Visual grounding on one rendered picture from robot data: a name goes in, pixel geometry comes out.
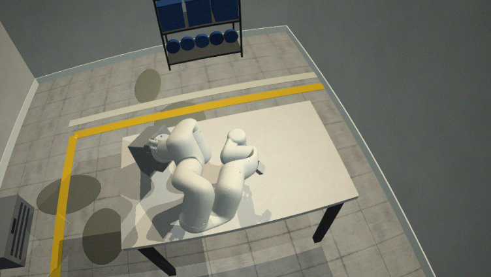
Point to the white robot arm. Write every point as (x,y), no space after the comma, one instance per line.
(204,208)

